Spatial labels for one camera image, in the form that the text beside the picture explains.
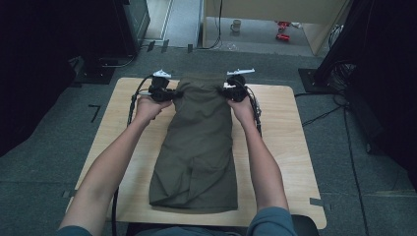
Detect black floor base plate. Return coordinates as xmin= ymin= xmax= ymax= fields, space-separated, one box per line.
xmin=73 ymin=63 xmax=116 ymax=86

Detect black stand base plate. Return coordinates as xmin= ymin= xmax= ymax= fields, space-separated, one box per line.
xmin=297 ymin=67 xmax=332 ymax=94

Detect grey floor tape strip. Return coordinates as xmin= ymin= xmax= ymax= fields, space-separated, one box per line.
xmin=309 ymin=197 xmax=332 ymax=211
xmin=61 ymin=189 xmax=80 ymax=200

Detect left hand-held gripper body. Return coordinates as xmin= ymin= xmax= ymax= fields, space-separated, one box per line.
xmin=148 ymin=69 xmax=172 ymax=102

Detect person's right hand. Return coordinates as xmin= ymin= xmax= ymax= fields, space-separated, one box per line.
xmin=228 ymin=96 xmax=255 ymax=125

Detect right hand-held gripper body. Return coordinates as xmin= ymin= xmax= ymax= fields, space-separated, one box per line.
xmin=226 ymin=68 xmax=256 ymax=102

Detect bundle of black cables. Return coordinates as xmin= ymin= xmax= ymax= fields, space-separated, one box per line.
xmin=327 ymin=60 xmax=358 ymax=96

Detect person's left hand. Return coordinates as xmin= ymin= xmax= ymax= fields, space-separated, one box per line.
xmin=134 ymin=96 xmax=173 ymax=125

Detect long thin black cable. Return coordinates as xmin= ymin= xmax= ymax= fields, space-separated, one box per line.
xmin=341 ymin=104 xmax=372 ymax=236

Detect black floor cable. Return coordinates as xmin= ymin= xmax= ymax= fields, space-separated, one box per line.
xmin=293 ymin=92 xmax=349 ymax=128

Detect hand-held gripper black cable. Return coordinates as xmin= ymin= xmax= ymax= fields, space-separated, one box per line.
xmin=244 ymin=84 xmax=264 ymax=138
xmin=110 ymin=74 xmax=155 ymax=236

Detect black cabinet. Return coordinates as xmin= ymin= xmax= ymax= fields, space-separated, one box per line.
xmin=111 ymin=0 xmax=151 ymax=59

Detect hanging black cable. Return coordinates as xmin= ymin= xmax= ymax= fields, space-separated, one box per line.
xmin=196 ymin=0 xmax=224 ymax=51

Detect right hand-held gripper black cable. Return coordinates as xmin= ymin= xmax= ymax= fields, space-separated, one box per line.
xmin=244 ymin=84 xmax=264 ymax=138

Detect beige wooden desk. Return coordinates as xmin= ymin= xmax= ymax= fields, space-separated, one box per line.
xmin=201 ymin=0 xmax=354 ymax=56

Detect olive green shorts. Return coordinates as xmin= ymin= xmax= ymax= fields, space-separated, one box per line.
xmin=149 ymin=72 xmax=239 ymax=214

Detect black slanted stand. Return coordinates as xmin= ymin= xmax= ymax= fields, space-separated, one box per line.
xmin=314 ymin=0 xmax=373 ymax=87

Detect angled black floor tape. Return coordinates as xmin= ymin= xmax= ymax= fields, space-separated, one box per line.
xmin=88 ymin=104 xmax=102 ymax=124

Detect left hand-held gripper black cable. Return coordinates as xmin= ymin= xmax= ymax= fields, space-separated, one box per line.
xmin=110 ymin=74 xmax=155 ymax=236

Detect black curtain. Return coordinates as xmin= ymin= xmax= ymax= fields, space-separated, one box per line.
xmin=0 ymin=0 xmax=116 ymax=157
xmin=340 ymin=0 xmax=417 ymax=193

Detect bent metal tube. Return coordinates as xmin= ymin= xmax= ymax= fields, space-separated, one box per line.
xmin=97 ymin=53 xmax=137 ymax=69

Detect white cable loop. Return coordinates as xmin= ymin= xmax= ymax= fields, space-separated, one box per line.
xmin=328 ymin=24 xmax=344 ymax=49

